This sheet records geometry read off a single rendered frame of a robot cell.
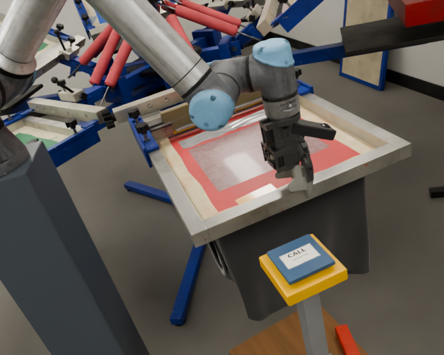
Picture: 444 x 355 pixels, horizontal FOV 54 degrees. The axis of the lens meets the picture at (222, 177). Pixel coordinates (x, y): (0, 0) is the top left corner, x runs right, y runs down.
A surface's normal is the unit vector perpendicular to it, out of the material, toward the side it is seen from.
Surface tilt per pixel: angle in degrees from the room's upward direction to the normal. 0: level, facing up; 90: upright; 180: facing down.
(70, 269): 90
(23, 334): 0
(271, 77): 90
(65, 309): 90
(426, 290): 0
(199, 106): 91
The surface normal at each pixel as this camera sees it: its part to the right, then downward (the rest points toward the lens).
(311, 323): 0.34, 0.42
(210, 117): -0.20, 0.55
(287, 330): -0.22, -0.83
